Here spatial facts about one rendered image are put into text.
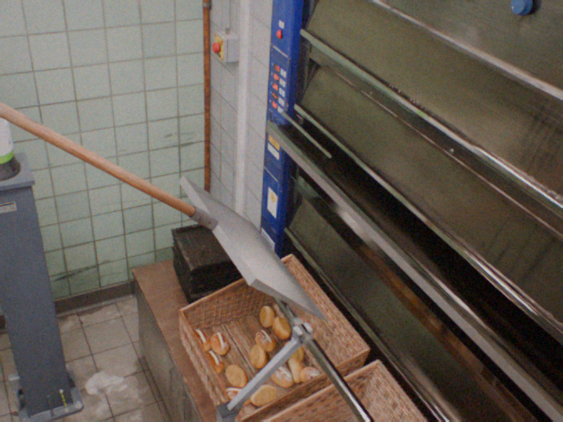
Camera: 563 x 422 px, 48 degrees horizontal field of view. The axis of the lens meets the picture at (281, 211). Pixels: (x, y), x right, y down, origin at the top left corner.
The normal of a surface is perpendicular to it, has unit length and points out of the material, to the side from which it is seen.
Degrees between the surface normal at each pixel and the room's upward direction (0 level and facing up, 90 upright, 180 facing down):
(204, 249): 0
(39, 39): 90
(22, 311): 90
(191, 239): 0
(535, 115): 70
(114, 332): 0
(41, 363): 90
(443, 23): 90
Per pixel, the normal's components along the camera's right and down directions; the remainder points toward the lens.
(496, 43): -0.89, 0.21
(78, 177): 0.45, 0.52
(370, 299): -0.81, -0.08
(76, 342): 0.06, -0.82
